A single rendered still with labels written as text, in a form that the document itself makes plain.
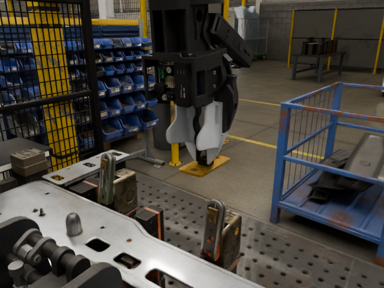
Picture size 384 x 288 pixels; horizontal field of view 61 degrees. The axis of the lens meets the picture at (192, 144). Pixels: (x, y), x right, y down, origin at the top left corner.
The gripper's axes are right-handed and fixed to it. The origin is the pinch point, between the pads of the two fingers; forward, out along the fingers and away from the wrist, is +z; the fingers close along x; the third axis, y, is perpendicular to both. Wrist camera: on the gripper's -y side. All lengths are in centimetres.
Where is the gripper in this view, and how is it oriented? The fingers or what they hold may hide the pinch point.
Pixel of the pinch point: (205, 151)
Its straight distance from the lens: 45.2
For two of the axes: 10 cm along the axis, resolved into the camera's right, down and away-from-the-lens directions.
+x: 8.3, 1.9, -5.3
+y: -5.6, 3.5, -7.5
